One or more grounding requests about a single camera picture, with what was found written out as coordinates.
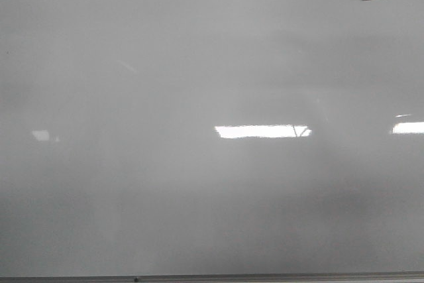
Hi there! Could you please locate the white glossy whiteboard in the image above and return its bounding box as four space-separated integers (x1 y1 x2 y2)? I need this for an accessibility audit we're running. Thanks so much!
1 0 423 276

